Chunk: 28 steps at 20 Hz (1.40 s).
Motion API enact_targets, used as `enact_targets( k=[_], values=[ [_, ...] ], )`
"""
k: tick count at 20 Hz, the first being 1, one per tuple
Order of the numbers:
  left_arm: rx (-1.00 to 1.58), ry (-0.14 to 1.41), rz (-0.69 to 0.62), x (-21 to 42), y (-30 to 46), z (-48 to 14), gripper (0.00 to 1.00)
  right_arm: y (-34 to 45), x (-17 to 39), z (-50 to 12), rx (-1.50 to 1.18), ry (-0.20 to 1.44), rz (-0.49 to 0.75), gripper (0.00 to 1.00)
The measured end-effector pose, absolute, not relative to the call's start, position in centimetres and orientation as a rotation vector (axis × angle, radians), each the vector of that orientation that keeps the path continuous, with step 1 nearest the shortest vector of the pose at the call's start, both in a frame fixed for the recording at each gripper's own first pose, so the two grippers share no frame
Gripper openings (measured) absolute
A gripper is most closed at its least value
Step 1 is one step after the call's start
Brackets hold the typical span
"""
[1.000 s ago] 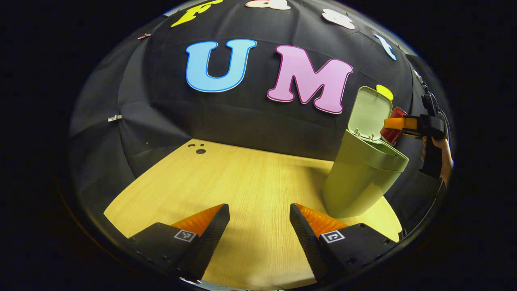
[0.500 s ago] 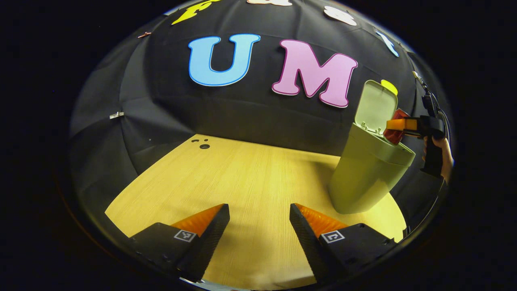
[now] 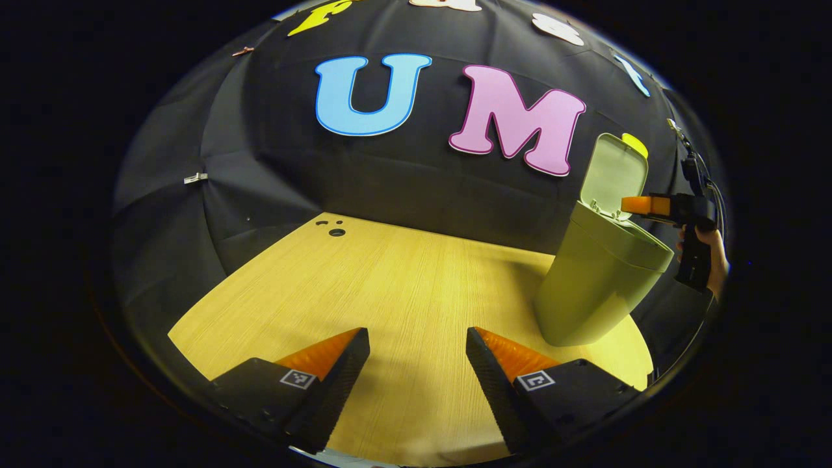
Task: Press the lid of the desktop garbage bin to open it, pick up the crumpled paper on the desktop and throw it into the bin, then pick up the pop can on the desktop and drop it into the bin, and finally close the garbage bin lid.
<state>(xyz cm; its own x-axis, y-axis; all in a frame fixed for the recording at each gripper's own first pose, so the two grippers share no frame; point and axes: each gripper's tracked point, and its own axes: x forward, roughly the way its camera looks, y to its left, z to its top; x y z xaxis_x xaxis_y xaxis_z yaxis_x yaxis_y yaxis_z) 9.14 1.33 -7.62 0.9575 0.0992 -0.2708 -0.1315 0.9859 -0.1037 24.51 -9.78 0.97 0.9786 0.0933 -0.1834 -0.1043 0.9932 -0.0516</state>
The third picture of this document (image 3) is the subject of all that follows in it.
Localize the black backdrop cloth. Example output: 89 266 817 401
110 0 722 365

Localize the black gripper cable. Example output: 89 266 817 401
666 118 725 235

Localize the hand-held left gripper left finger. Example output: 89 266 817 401
208 327 371 454

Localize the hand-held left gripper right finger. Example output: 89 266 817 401
465 326 641 456

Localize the wooden desktop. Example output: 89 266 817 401
168 212 654 467

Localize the pale green desktop garbage bin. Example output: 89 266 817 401
534 133 675 347

